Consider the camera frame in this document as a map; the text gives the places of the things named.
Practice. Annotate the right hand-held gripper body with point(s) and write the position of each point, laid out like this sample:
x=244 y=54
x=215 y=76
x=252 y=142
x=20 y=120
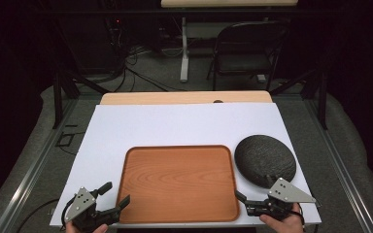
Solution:
x=285 y=193

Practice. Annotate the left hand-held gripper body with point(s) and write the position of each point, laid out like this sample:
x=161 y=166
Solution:
x=84 y=213

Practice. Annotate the black round stone plate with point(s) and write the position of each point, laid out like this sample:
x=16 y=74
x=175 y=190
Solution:
x=262 y=158

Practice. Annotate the brown wooden tray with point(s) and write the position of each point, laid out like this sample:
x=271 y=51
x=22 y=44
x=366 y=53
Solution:
x=178 y=184

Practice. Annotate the person's left hand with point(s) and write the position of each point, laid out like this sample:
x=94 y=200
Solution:
x=101 y=229

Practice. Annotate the person's right hand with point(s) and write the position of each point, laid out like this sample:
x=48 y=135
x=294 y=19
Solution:
x=288 y=226

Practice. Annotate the white board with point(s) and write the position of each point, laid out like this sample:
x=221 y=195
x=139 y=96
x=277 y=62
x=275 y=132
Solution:
x=149 y=126

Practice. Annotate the white power adapter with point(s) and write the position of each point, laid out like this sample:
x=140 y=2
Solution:
x=261 y=78

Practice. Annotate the black folding chair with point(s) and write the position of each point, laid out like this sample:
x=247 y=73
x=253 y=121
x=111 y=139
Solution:
x=249 y=48

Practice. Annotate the dark computer tower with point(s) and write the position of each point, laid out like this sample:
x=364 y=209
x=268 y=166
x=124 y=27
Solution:
x=116 y=39

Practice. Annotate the white desk leg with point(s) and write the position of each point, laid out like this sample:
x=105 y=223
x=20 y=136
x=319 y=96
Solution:
x=184 y=55

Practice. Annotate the light desk top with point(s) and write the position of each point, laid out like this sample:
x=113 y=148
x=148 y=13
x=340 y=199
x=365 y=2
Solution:
x=226 y=3

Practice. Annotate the aluminium floor rail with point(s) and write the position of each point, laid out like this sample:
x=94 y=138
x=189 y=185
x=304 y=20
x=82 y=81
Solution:
x=29 y=181
x=343 y=168

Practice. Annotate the black metal frame stand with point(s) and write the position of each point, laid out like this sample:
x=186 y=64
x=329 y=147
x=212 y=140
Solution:
x=57 y=97
x=322 y=97

